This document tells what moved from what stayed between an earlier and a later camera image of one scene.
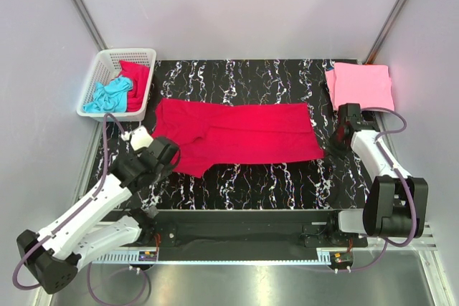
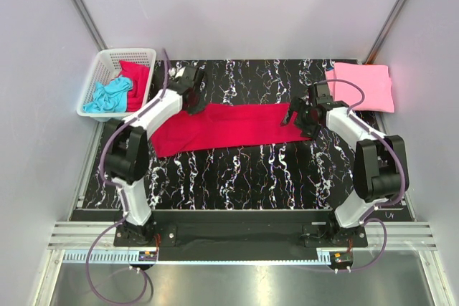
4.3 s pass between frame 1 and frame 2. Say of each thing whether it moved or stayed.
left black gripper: moved
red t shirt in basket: stayed
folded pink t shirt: stayed
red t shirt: moved
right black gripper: moved
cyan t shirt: stayed
